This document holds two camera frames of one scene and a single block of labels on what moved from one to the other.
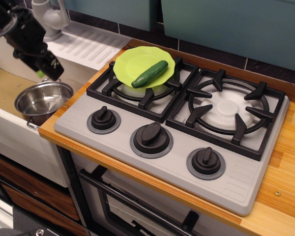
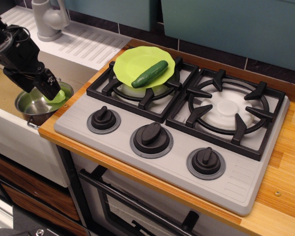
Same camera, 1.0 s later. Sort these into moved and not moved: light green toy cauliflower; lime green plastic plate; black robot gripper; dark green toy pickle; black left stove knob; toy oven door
Moved: light green toy cauliflower; black robot gripper
Not moved: dark green toy pickle; black left stove knob; toy oven door; lime green plastic plate
